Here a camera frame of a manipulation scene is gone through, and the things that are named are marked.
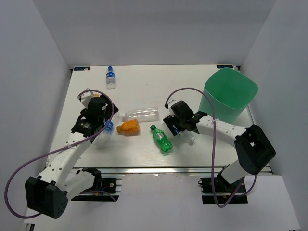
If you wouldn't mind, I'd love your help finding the orange juice bottle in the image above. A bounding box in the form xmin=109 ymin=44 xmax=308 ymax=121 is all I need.
xmin=116 ymin=119 xmax=140 ymax=136

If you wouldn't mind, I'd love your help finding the green soda bottle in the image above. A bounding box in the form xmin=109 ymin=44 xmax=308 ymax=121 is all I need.
xmin=150 ymin=125 xmax=173 ymax=153

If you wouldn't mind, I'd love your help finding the green plastic bin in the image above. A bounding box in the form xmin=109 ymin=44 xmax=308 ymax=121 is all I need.
xmin=198 ymin=68 xmax=258 ymax=126

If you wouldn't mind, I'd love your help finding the clear bottle white label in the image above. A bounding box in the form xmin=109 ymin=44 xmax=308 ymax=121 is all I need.
xmin=177 ymin=130 xmax=195 ymax=145

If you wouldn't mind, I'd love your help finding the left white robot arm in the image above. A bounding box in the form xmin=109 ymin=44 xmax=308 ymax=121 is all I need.
xmin=25 ymin=95 xmax=118 ymax=219

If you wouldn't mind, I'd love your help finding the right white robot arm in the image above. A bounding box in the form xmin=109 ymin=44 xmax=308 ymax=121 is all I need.
xmin=163 ymin=100 xmax=276 ymax=192

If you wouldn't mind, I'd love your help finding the blue cap water bottle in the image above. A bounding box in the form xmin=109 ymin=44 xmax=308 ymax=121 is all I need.
xmin=106 ymin=66 xmax=116 ymax=89

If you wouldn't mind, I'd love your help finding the large clear plastic bottle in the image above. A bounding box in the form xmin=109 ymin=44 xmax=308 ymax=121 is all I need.
xmin=121 ymin=107 xmax=159 ymax=123

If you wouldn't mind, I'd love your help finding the left blue table sticker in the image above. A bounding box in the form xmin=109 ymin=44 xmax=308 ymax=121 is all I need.
xmin=73 ymin=66 xmax=90 ymax=71

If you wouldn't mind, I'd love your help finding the blue table sticker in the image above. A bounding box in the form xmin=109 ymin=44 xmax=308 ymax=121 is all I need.
xmin=216 ymin=64 xmax=233 ymax=69
xmin=73 ymin=66 xmax=90 ymax=71

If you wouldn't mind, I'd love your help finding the right blue table sticker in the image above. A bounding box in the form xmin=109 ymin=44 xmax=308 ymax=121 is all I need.
xmin=216 ymin=64 xmax=233 ymax=69

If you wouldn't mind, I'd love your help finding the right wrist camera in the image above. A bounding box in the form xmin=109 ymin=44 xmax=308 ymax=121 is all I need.
xmin=167 ymin=98 xmax=178 ymax=117

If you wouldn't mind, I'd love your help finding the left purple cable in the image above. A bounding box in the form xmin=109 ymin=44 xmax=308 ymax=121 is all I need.
xmin=4 ymin=89 xmax=114 ymax=219

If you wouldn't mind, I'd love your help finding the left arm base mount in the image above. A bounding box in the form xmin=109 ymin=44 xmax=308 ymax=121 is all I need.
xmin=71 ymin=168 xmax=122 ymax=202

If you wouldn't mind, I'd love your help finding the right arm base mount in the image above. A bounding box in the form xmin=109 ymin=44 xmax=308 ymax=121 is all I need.
xmin=198 ymin=177 xmax=248 ymax=205

